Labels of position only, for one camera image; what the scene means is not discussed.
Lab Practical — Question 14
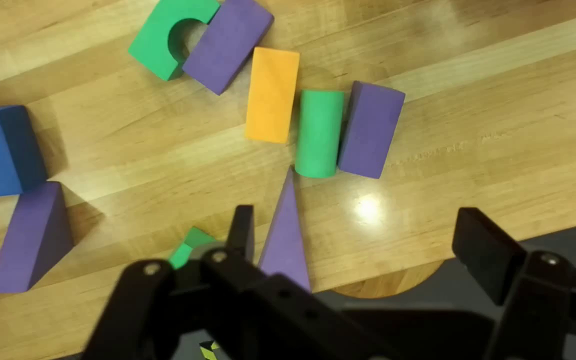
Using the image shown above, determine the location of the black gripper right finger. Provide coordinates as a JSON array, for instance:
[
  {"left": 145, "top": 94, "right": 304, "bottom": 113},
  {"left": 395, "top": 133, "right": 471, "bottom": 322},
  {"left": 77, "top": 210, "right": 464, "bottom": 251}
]
[{"left": 453, "top": 208, "right": 526, "bottom": 305}]

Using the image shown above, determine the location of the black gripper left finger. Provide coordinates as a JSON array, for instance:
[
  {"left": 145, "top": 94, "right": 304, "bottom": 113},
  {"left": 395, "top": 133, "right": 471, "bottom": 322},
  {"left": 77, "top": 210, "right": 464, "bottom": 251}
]
[{"left": 227, "top": 204, "right": 255, "bottom": 260}]

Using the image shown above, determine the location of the green foam cylinder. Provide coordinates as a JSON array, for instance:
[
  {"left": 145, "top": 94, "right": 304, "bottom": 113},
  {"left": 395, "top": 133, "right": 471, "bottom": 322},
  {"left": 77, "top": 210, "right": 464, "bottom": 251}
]
[{"left": 295, "top": 90, "right": 347, "bottom": 177}]

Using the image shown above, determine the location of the green wedge foam block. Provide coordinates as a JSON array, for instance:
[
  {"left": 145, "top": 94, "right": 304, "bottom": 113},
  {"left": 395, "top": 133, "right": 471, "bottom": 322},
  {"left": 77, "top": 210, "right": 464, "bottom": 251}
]
[{"left": 168, "top": 228, "right": 218, "bottom": 269}]

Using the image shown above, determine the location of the long purple triangle block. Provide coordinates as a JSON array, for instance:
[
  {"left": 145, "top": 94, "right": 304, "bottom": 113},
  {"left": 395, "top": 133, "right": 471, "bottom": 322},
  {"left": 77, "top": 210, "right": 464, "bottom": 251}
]
[{"left": 261, "top": 169, "right": 313, "bottom": 289}]

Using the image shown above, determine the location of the orange rectangular foam block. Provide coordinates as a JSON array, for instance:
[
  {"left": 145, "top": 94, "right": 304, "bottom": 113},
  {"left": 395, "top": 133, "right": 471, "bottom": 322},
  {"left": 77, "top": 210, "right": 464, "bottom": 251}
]
[{"left": 247, "top": 45, "right": 301, "bottom": 143}]

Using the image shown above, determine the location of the purple rectangular foam block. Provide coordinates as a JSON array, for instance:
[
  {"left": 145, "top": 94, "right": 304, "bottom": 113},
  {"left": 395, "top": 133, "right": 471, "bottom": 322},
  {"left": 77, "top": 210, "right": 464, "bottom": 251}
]
[{"left": 338, "top": 81, "right": 406, "bottom": 177}]

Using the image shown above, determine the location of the purple wedge foam block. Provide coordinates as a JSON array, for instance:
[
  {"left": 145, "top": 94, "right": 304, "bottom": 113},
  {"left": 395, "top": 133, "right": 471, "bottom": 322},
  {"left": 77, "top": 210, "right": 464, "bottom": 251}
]
[{"left": 0, "top": 181, "right": 75, "bottom": 294}]

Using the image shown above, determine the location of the purple block by arch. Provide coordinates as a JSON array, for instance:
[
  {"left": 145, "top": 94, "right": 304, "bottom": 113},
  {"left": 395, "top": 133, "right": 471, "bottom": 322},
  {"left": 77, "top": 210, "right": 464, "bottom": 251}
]
[{"left": 183, "top": 0, "right": 275, "bottom": 94}]

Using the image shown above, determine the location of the green arch foam block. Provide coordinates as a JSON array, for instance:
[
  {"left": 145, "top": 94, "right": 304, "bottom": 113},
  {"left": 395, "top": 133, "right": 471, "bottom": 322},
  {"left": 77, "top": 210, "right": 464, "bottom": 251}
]
[{"left": 128, "top": 0, "right": 221, "bottom": 79}]

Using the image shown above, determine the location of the blue block with hole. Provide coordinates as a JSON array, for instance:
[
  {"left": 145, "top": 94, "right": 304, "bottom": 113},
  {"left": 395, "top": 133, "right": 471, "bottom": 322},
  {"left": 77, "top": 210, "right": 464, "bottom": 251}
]
[{"left": 0, "top": 106, "right": 49, "bottom": 196}]

